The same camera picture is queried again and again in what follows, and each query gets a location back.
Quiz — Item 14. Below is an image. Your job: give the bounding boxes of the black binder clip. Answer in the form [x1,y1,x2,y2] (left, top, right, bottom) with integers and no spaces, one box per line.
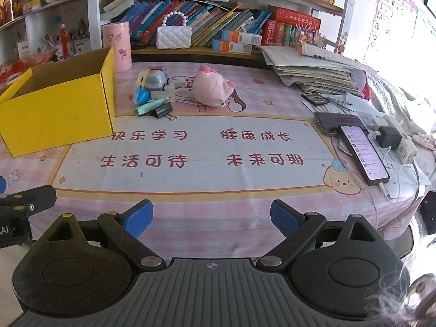
[152,102,177,121]

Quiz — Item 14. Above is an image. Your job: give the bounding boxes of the mint green eraser case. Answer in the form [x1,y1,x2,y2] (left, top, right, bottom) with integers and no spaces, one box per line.
[134,98,168,116]

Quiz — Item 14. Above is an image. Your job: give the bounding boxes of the grey toy car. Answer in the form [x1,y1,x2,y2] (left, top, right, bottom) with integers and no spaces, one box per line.
[142,69,168,92]

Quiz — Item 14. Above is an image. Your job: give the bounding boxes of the pink plush pig toy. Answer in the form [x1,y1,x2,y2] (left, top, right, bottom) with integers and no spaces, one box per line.
[191,64,235,107]

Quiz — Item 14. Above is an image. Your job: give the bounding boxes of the large white eraser block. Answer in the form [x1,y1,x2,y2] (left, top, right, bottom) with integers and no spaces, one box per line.
[150,83,176,103]

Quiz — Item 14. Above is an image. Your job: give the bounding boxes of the smartphone with lit screen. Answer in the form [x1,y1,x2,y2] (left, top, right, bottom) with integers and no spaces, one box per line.
[338,126,390,186]

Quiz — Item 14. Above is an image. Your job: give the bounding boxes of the dark tablet device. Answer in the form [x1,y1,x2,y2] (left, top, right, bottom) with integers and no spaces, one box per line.
[313,112,369,135]

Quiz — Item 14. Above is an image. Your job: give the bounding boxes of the black charger plug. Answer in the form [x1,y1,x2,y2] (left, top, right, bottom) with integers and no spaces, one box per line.
[376,126,403,149]

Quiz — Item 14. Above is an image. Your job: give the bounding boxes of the small black smartphone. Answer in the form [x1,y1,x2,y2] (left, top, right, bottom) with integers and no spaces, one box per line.
[301,92,330,106]

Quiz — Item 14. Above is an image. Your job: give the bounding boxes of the white power strip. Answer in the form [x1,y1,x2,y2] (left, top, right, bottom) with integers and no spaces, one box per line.
[383,115,417,164]

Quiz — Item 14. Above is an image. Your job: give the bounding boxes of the blue plastic toy piece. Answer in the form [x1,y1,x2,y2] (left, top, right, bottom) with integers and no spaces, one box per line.
[133,85,152,105]

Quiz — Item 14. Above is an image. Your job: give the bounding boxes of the yellow cardboard box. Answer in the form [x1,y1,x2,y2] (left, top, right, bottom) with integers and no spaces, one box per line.
[1,47,117,157]

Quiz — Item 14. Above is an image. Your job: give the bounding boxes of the stack of papers and notebooks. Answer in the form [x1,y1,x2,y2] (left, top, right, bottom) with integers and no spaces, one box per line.
[260,42,370,98]

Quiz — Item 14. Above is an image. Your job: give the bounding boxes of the pink cylindrical canister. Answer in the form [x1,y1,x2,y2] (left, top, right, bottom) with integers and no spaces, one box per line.
[102,22,132,72]

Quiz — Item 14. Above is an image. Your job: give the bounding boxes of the lower orange-blue white box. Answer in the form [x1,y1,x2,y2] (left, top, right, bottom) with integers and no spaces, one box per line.
[212,39,253,55]

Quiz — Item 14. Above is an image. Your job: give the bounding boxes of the orange-blue white box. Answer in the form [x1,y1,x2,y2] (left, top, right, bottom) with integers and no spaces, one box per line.
[212,39,253,55]
[221,30,262,46]

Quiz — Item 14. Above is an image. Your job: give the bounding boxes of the upper orange-blue white box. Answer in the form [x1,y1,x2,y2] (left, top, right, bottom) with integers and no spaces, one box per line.
[221,30,262,46]

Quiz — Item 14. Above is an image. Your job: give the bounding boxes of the large red dictionary book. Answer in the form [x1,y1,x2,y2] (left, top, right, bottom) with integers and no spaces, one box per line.
[271,7,321,32]

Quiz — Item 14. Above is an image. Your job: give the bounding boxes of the white quilted pearl-handle purse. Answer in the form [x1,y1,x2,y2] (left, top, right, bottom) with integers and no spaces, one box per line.
[156,11,192,50]

